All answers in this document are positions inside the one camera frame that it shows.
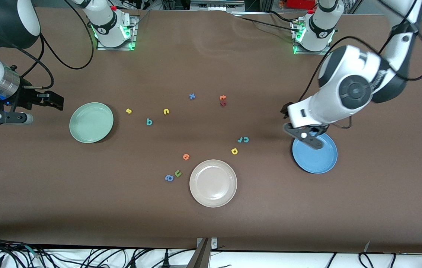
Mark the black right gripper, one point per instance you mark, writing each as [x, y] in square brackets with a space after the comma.
[28, 98]

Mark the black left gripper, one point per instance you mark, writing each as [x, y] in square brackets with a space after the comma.
[285, 109]

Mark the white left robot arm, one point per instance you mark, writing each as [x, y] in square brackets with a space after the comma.
[319, 111]

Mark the green plate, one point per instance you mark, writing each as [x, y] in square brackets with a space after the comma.
[91, 123]

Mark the blue plate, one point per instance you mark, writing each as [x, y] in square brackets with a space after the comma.
[319, 160]

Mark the beige plate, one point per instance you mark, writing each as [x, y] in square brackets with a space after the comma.
[213, 183]

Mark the red box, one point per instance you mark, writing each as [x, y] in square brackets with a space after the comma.
[300, 3]

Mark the brown table cover sheet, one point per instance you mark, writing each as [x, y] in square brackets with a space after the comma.
[84, 204]

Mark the grey metal device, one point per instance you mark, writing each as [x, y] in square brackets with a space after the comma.
[216, 5]

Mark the blue letter a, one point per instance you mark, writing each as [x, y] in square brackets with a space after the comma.
[169, 178]

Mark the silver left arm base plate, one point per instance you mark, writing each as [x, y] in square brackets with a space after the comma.
[307, 53]

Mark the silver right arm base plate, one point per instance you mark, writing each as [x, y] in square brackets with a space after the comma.
[135, 41]

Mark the silver corner bracket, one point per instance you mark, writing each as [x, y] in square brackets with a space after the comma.
[214, 243]

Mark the dark grey metal post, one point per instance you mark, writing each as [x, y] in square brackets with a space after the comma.
[200, 257]

